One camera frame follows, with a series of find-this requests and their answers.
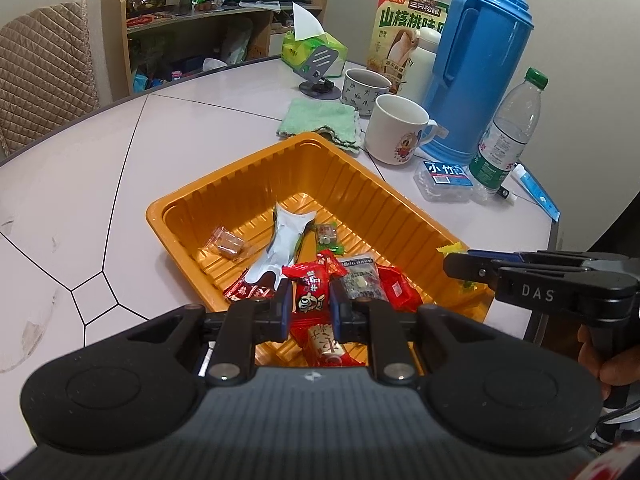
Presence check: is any quilted beige chair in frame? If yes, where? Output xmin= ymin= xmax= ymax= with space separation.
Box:
xmin=1 ymin=0 xmax=100 ymax=156

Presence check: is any small black white tube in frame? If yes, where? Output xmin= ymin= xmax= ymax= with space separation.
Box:
xmin=497 ymin=186 xmax=516 ymax=205

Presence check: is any white bottle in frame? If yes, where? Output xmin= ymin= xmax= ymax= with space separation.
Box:
xmin=398 ymin=27 xmax=442 ymax=104

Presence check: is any brown clear-wrapped candy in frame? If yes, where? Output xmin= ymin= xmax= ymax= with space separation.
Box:
xmin=203 ymin=226 xmax=248 ymax=260

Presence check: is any orange plastic tray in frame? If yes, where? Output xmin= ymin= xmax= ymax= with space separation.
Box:
xmin=145 ymin=133 xmax=494 ymax=322

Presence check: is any patterned grey mug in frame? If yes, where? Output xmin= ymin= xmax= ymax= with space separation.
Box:
xmin=341 ymin=68 xmax=392 ymax=117

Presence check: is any blue white tube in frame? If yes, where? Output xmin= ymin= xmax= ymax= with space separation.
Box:
xmin=511 ymin=164 xmax=561 ymax=222

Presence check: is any white cartoon mug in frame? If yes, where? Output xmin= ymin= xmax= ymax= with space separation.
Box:
xmin=364 ymin=94 xmax=438 ymax=166

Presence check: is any small green candy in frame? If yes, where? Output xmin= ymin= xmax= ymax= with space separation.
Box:
xmin=314 ymin=222 xmax=345 ymax=256

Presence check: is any yellow green candy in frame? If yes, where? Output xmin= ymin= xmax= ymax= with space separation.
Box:
xmin=437 ymin=242 xmax=483 ymax=294

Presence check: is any walnut cereal box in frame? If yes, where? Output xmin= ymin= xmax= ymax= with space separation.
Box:
xmin=367 ymin=0 xmax=449 ymax=93

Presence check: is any red gold candy packet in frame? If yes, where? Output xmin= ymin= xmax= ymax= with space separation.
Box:
xmin=290 ymin=318 xmax=362 ymax=367

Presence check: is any long red snack bar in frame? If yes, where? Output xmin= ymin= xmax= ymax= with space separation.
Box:
xmin=224 ymin=278 xmax=274 ymax=302

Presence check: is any blue thermos jug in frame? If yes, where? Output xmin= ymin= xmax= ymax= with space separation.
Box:
xmin=422 ymin=0 xmax=534 ymax=166

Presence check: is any wooden shelf unit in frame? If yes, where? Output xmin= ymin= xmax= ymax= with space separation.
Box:
xmin=101 ymin=0 xmax=330 ymax=101

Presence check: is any right hand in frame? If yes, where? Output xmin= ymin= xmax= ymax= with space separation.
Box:
xmin=577 ymin=324 xmax=640 ymax=401

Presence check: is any grey seed snack bar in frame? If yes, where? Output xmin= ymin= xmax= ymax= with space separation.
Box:
xmin=338 ymin=254 xmax=387 ymax=301

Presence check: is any green cap water bottle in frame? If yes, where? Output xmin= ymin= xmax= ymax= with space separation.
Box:
xmin=469 ymin=67 xmax=548 ymax=198

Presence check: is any silver white snack wrapper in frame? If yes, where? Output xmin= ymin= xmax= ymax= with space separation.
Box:
xmin=244 ymin=204 xmax=316 ymax=288

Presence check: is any blue floss pick box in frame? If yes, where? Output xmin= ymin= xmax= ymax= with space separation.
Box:
xmin=413 ymin=160 xmax=489 ymax=204

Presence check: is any green tissue pack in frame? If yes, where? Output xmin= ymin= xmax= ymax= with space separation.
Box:
xmin=281 ymin=3 xmax=348 ymax=78

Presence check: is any green cloth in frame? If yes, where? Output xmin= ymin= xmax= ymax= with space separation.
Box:
xmin=277 ymin=98 xmax=363 ymax=153

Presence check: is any grey phone stand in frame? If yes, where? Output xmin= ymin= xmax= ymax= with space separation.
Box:
xmin=295 ymin=46 xmax=341 ymax=101

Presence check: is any small red candy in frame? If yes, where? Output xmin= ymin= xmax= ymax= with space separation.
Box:
xmin=282 ymin=249 xmax=347 ymax=315

